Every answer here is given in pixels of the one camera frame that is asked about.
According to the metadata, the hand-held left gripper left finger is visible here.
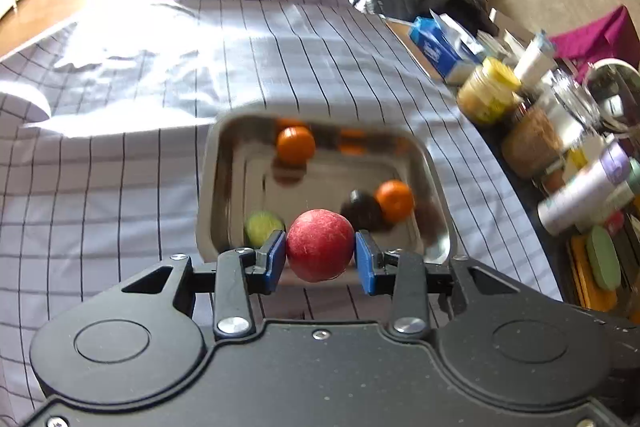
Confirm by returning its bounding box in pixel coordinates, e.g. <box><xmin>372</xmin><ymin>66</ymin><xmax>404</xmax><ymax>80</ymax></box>
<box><xmin>97</xmin><ymin>229</ymin><xmax>288</xmax><ymax>342</ymax></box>

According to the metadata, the round mirror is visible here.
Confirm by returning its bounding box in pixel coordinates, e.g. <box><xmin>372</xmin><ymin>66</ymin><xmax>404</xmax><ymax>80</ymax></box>
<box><xmin>582</xmin><ymin>57</ymin><xmax>640</xmax><ymax>132</ymax></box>

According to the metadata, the orange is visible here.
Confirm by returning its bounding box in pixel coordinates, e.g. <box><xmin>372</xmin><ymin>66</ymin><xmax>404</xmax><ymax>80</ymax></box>
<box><xmin>376</xmin><ymin>180</ymin><xmax>416</xmax><ymax>224</ymax></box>
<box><xmin>276</xmin><ymin>126</ymin><xmax>317</xmax><ymax>166</ymax></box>

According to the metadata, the stainless steel tray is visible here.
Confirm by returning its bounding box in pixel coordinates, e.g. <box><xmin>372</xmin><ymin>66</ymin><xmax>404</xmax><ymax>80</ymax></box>
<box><xmin>196</xmin><ymin>111</ymin><xmax>458</xmax><ymax>265</ymax></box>

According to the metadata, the red apple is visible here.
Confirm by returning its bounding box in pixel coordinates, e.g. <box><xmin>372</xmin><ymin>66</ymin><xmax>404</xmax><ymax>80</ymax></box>
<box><xmin>286</xmin><ymin>208</ymin><xmax>356</xmax><ymax>283</ymax></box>

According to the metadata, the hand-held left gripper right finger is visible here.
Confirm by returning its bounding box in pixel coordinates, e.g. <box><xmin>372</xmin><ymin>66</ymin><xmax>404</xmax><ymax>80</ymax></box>
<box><xmin>354</xmin><ymin>229</ymin><xmax>543</xmax><ymax>339</ymax></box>

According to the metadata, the yellow lid jar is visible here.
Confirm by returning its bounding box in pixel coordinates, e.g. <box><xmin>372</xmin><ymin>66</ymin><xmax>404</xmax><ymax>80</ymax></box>
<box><xmin>457</xmin><ymin>58</ymin><xmax>523</xmax><ymax>126</ymax></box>

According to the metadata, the green lime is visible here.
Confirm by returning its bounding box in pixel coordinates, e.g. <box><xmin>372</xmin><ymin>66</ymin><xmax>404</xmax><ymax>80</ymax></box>
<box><xmin>245</xmin><ymin>211</ymin><xmax>286</xmax><ymax>248</ymax></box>

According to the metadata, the white purple bottle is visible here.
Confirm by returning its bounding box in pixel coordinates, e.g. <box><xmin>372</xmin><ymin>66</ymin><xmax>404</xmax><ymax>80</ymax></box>
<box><xmin>537</xmin><ymin>142</ymin><xmax>633</xmax><ymax>235</ymax></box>

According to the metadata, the glass clamp lid jar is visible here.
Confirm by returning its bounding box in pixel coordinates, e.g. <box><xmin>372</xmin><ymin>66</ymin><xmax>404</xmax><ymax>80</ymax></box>
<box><xmin>501</xmin><ymin>69</ymin><xmax>601</xmax><ymax>178</ymax></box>

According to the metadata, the magenta cloth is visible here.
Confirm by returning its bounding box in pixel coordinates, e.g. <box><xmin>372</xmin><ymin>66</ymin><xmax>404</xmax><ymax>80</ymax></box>
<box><xmin>550</xmin><ymin>5</ymin><xmax>640</xmax><ymax>72</ymax></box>

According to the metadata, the blue tissue box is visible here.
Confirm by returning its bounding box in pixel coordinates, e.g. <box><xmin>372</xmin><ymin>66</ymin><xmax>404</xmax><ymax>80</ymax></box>
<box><xmin>409</xmin><ymin>14</ymin><xmax>488</xmax><ymax>85</ymax></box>

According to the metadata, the white cup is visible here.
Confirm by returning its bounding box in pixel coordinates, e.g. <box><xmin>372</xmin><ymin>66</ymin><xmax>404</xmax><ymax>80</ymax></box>
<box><xmin>512</xmin><ymin>32</ymin><xmax>558</xmax><ymax>85</ymax></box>

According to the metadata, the green oval lid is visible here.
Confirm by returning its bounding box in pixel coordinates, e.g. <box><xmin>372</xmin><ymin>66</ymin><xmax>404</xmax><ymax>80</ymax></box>
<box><xmin>585</xmin><ymin>224</ymin><xmax>623</xmax><ymax>292</ymax></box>

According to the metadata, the grey checkered tablecloth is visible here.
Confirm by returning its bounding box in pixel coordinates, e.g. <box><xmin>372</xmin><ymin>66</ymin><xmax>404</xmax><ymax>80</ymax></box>
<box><xmin>0</xmin><ymin>0</ymin><xmax>565</xmax><ymax>427</ymax></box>

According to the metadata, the dark mangosteen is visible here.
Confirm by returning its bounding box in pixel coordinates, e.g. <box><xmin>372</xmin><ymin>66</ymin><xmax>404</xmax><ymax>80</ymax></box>
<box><xmin>340</xmin><ymin>189</ymin><xmax>386</xmax><ymax>232</ymax></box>

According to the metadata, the orange flat box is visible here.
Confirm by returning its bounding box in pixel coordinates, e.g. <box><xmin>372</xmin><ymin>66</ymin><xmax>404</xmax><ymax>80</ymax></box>
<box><xmin>567</xmin><ymin>234</ymin><xmax>621</xmax><ymax>313</ymax></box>

